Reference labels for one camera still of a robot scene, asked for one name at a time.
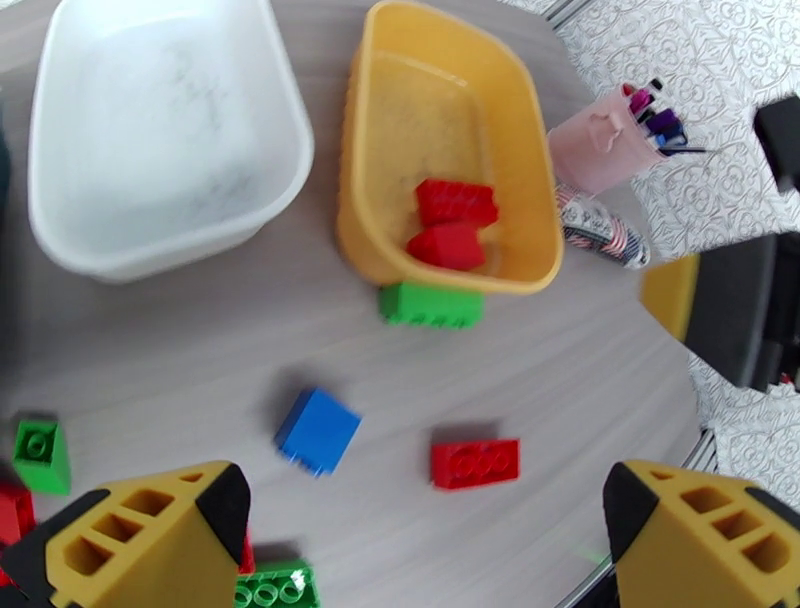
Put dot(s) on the white plastic container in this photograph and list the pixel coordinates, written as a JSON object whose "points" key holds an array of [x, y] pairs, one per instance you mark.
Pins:
{"points": [[156, 125]]}

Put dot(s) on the magenta marker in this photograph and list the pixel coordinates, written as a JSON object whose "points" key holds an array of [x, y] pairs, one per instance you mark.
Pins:
{"points": [[640, 101]]}

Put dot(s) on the aluminium corner post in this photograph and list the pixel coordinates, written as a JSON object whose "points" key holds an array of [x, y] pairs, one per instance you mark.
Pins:
{"points": [[565, 7]]}

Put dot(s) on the black capped marker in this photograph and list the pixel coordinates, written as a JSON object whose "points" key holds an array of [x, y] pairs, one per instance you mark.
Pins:
{"points": [[655, 84]]}

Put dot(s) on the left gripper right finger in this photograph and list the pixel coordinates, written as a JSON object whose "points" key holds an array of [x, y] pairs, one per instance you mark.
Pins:
{"points": [[687, 562]]}

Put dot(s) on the small blue lego brick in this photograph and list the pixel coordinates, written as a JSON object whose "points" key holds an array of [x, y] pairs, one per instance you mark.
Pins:
{"points": [[319, 428]]}

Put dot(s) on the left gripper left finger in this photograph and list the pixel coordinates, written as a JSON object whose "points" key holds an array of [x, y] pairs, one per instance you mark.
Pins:
{"points": [[156, 550]]}

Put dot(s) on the yellow plastic container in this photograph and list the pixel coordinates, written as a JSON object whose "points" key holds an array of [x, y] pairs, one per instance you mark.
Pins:
{"points": [[387, 156]]}

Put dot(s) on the purple marker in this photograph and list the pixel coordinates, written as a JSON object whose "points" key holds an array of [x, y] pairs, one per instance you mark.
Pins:
{"points": [[662, 120]]}

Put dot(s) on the thin dark pen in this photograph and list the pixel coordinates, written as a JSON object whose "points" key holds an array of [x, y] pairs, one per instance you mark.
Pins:
{"points": [[684, 150]]}

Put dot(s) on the red lego brick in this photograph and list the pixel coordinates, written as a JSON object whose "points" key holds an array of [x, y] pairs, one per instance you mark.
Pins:
{"points": [[247, 556], [475, 465], [456, 203], [14, 515], [447, 247]]}

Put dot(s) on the blue marker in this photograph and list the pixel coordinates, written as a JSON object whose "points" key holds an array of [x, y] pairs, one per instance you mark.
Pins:
{"points": [[672, 136]]}

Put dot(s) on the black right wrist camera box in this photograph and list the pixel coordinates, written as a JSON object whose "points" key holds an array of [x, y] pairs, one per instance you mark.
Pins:
{"points": [[778, 140]]}

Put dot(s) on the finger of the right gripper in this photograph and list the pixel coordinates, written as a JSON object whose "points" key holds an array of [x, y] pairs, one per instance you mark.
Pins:
{"points": [[672, 294]]}

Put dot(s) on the long green lego brick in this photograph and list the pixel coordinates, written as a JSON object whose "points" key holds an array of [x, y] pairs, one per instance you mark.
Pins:
{"points": [[431, 306]]}

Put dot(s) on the pink pen cup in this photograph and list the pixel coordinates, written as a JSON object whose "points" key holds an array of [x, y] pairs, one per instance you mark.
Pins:
{"points": [[600, 150]]}

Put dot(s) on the small green lego brick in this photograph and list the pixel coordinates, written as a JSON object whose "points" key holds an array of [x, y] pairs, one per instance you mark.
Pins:
{"points": [[40, 459]]}

